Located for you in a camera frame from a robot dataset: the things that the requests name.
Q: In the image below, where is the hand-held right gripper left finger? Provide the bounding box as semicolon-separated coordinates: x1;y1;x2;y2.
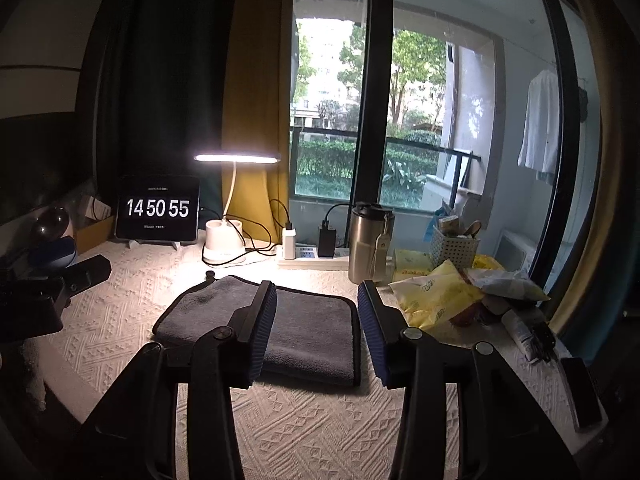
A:
75;280;278;480

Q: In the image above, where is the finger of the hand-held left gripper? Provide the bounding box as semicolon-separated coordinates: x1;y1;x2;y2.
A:
59;254;112;307

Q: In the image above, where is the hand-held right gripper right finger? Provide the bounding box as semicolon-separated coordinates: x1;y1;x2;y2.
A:
356;280;581;480

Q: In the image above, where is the grey towel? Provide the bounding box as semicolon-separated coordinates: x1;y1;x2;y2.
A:
151;275;362;387

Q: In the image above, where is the cardboard box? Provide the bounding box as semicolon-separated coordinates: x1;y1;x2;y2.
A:
74;195;117;254

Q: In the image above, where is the blue round object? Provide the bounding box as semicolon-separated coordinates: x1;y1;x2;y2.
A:
27;236;79;269

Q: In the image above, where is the white textured tablecloth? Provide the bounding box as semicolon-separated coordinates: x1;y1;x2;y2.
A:
22;239;608;480

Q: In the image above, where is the glass ball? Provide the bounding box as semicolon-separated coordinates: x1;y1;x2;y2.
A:
32;208;70;241

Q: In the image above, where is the large yellow snack bag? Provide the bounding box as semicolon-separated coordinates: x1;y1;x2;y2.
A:
389;260;487;332

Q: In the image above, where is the small yellow packet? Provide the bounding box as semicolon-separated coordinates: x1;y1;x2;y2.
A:
394;249;435;281

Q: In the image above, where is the white power strip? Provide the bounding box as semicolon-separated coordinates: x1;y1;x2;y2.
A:
277;245;351;269

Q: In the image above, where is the stainless steel tumbler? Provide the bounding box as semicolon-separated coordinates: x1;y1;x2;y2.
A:
347;202;397;285

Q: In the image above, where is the tablet with clock display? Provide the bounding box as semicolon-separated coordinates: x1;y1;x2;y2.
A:
115;175;203;247

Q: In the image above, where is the white desk lamp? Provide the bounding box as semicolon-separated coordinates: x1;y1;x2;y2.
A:
193;151;282;266

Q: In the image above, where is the black charger plug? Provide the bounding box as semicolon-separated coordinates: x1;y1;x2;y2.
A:
318;225;337;259

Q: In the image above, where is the white perforated basket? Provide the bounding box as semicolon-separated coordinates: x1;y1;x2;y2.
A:
430;222;482;270

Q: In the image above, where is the white plastic packet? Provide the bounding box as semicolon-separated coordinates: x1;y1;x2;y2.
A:
462;268;551;304

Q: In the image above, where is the white tube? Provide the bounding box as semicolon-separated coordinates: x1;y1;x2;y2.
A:
501;308;544;362

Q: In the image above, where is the white appliance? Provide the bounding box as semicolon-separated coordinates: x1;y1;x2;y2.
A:
495;230;539;274

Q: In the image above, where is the dark green curtain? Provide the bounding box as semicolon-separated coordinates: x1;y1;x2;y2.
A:
95;0;242;221

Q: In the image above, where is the black smartphone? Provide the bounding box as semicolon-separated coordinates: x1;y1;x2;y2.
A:
560;356;604;432

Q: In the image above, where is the yellow curtain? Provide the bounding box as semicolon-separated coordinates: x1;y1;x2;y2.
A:
220;0;297;257

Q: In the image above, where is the white hanging shirt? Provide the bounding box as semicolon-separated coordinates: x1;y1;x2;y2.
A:
517;69;561;177

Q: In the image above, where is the black charger cable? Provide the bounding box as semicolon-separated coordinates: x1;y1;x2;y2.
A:
322;203;357;227
244;198;292;253

